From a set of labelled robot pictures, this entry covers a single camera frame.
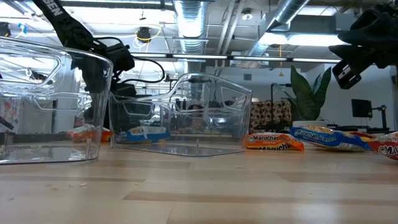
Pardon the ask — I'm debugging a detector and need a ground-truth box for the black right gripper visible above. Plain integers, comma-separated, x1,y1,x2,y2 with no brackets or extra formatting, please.
328,3,398,69

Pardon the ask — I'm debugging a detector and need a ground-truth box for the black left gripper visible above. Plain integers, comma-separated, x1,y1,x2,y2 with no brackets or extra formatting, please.
70,49,138,98

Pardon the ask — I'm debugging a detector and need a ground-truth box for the blue Maruchan ramen packet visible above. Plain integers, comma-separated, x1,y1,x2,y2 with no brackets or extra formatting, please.
123,126,171,144
289,125,374,152

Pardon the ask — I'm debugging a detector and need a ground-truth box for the orange Maruchan ramen packet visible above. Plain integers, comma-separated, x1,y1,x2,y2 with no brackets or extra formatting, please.
65,123,113,143
242,132,305,152

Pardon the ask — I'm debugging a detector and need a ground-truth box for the red Maruchan ramen packet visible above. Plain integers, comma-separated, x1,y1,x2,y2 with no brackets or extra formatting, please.
348,130,398,162

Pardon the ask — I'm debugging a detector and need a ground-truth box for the black computer monitor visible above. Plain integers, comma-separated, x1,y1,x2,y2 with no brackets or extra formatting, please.
351,98,373,118
110,95,156,131

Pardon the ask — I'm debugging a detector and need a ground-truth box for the clear plastic bin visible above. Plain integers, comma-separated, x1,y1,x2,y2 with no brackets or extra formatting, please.
0,36,114,165
108,72,253,157
121,79,249,138

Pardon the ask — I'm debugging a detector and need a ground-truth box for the person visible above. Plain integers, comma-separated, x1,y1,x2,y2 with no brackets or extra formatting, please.
186,104,208,133

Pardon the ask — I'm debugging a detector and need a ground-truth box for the snake plant in white pot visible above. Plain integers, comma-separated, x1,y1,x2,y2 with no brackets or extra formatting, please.
272,64,333,128

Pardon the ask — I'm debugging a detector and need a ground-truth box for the ceiling light strip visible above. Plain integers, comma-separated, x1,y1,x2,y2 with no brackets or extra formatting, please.
130,52,343,64

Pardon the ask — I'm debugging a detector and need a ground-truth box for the brown dotted blanket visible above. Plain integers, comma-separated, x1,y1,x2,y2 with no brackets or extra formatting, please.
249,99,292,132

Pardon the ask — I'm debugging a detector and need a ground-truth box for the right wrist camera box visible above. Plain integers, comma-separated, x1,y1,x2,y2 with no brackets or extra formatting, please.
331,60,362,90

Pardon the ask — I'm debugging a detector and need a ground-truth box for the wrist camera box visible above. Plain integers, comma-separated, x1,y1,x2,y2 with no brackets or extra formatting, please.
105,42,136,73
331,60,362,90

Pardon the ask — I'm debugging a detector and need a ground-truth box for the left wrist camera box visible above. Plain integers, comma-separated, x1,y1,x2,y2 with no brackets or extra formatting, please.
105,42,136,73

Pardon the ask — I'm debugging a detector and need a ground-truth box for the black camera cable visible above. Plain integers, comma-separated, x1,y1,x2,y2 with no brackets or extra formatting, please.
93,36,166,85

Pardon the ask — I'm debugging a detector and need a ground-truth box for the black overhead camera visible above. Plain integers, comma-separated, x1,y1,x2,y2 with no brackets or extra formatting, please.
136,26,153,44

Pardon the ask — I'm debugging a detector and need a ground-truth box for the silver ventilation duct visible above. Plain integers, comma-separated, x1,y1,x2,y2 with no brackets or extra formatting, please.
241,0,312,68
172,0,210,74

